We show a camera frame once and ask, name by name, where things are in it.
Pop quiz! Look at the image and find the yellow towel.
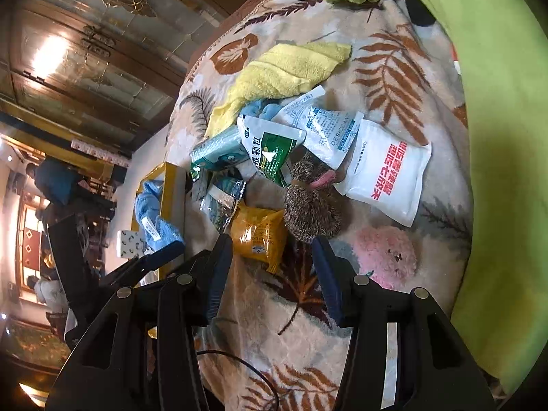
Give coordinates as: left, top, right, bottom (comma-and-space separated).
204, 42, 352, 138

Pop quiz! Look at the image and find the small white patterned box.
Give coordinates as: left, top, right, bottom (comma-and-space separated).
116, 229, 151, 260

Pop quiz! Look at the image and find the dark furniture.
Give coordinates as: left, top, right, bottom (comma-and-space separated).
45, 212, 103, 309

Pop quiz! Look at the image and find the leaf printed blanket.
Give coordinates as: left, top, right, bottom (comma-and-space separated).
165, 0, 476, 411

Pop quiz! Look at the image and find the red white printed strip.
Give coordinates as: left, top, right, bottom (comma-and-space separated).
71, 138, 130, 169

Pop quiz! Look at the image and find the wooden glass door cabinet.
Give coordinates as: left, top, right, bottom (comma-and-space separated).
0, 0, 227, 146

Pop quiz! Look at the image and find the brown hedgehog plush toy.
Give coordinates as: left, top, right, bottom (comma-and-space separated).
283, 151, 345, 240

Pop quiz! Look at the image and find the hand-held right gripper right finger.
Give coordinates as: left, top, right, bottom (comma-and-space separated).
312, 235, 508, 411

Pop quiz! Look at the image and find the white packet with red print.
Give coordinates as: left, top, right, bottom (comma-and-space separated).
334, 120, 432, 227

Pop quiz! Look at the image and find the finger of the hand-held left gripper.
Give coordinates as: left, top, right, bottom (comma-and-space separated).
98, 240, 186, 287

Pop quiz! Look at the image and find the green quilt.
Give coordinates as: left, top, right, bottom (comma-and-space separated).
300, 0, 548, 395

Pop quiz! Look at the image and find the teal tissue pack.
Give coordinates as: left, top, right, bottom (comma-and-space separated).
189, 126, 251, 172

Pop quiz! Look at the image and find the white blue desiccant packet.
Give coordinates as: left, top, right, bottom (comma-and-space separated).
272, 86, 328, 131
300, 109, 364, 170

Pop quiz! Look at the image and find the yellow snack packet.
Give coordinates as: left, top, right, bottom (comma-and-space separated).
230, 200, 288, 275

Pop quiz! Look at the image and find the silver teal foil packet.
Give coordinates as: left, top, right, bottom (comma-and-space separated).
199, 177, 247, 232

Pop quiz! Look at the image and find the yellow box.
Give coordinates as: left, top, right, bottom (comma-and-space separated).
136, 162, 193, 275

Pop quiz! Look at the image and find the green white medicine packet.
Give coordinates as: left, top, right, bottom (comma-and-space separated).
237, 113, 307, 188

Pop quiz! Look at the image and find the light blue cloth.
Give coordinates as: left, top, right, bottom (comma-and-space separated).
244, 99, 283, 121

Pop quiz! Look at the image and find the black cloth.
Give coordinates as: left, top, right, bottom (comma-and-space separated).
406, 0, 438, 27

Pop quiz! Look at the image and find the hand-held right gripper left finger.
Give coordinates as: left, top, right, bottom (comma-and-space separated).
45, 233, 234, 411

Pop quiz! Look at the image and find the black cable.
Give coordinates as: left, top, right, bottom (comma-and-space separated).
197, 350, 281, 411

